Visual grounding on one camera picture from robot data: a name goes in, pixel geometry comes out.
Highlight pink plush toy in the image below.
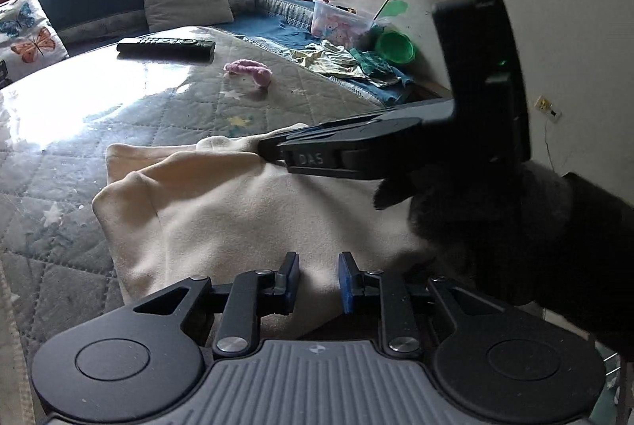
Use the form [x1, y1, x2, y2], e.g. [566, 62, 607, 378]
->
[224, 59, 273, 90]

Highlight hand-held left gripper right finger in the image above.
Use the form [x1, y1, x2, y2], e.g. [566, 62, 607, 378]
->
[337, 252, 501, 359]

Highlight butterfly print pillow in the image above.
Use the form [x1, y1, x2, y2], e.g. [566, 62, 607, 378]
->
[0, 0, 69, 82]

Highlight person's right hand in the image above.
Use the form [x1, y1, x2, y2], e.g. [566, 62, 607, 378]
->
[374, 159, 576, 307]

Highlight white wall socket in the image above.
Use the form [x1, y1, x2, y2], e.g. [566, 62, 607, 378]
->
[534, 95, 563, 123]

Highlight clear plastic storage box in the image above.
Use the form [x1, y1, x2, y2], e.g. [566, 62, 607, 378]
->
[311, 0, 392, 52]

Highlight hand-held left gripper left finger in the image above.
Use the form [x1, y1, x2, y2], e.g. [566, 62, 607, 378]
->
[134, 252, 301, 359]

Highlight blue quilted sofa cover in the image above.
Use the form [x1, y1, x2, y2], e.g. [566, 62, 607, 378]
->
[218, 0, 417, 106]

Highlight teal cloth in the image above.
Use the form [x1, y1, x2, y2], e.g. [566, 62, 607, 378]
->
[349, 49, 415, 82]

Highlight dark teal sofa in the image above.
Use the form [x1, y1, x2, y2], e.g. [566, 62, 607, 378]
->
[0, 0, 447, 104]

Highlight black remote control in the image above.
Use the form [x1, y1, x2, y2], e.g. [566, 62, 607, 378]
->
[116, 36, 216, 63]

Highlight olive patterned cloth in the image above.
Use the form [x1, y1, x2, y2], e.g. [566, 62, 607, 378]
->
[297, 40, 403, 89]

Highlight grey quilted star table cover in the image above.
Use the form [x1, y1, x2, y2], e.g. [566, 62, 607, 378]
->
[0, 25, 447, 425]

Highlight beige garment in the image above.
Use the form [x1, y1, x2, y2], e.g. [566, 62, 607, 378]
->
[92, 122, 437, 341]

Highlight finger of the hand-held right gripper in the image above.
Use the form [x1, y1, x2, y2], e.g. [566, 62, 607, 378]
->
[256, 117, 425, 181]

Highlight green plastic bowl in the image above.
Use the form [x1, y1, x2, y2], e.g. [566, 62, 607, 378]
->
[375, 30, 416, 65]

